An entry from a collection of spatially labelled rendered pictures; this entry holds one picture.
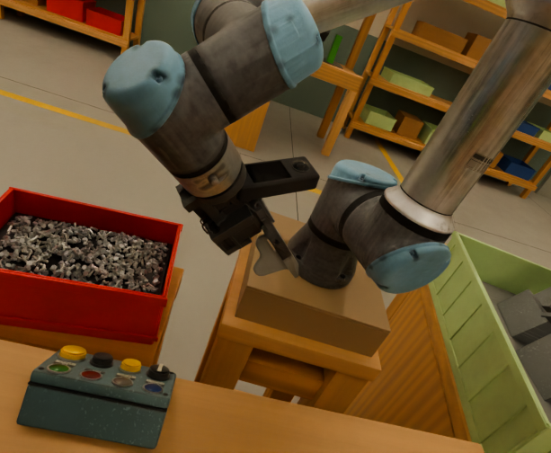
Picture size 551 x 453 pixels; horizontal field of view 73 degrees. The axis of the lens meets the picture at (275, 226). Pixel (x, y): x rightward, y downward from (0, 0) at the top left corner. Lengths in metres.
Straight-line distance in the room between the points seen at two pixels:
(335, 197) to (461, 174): 0.22
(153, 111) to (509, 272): 1.17
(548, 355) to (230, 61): 0.94
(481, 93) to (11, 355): 0.66
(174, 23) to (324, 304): 5.33
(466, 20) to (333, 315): 5.66
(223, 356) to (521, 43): 0.67
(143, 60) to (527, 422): 0.76
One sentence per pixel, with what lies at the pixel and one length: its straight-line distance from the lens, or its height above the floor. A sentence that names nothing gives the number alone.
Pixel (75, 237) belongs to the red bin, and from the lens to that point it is 0.78.
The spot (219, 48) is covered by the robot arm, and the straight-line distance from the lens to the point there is 0.35.
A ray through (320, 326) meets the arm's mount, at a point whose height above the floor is 0.89.
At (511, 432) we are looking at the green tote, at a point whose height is 0.89.
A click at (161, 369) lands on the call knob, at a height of 0.94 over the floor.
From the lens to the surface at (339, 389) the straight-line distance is 0.83.
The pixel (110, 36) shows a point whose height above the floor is 0.24.
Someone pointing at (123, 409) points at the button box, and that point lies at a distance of 0.49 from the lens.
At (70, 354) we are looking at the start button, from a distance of 0.53.
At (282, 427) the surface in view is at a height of 0.90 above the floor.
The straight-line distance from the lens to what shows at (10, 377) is 0.56.
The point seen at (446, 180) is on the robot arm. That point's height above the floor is 1.23.
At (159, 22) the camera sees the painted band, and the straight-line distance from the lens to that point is 5.85.
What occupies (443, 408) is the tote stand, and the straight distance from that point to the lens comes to 0.99.
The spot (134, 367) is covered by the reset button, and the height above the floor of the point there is 0.94.
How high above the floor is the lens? 1.37
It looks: 31 degrees down
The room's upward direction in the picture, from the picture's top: 22 degrees clockwise
